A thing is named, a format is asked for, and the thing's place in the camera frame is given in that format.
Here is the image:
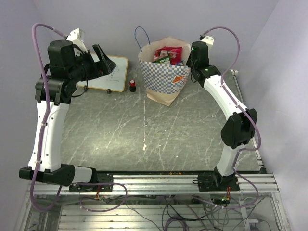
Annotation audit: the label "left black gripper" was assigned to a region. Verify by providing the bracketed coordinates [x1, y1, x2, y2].
[69, 43, 117, 83]

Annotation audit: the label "red pink snack packet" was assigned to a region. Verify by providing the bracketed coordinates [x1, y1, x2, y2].
[154, 46, 182, 65]

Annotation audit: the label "blue checkered paper bag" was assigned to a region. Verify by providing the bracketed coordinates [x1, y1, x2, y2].
[134, 31, 191, 106]

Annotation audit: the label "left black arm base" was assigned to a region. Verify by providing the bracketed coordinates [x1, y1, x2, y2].
[69, 172, 114, 193]

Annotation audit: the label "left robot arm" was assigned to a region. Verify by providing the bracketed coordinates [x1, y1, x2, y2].
[19, 40, 116, 191]

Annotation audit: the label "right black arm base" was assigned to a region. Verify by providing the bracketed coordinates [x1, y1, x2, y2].
[192, 167, 240, 192]

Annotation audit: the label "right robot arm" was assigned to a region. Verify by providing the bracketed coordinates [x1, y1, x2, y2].
[186, 41, 257, 191]

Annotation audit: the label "small yellow-framed whiteboard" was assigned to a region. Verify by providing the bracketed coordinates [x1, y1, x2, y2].
[88, 55, 128, 92]

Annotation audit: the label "green snack packet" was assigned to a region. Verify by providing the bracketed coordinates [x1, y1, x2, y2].
[154, 56, 171, 64]

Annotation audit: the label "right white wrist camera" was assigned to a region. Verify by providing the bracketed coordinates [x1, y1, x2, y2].
[199, 35, 214, 49]

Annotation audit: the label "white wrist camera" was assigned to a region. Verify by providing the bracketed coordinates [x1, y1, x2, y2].
[66, 28, 88, 55]
[199, 35, 214, 49]

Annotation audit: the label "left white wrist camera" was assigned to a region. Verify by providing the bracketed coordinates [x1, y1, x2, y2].
[66, 28, 88, 55]

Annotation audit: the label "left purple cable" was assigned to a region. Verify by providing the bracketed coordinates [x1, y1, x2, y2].
[31, 23, 128, 212]

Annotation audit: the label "aluminium rail frame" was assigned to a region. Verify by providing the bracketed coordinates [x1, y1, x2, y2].
[15, 172, 291, 231]

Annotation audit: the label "loose floor cables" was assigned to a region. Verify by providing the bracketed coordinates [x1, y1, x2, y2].
[79, 182, 265, 231]

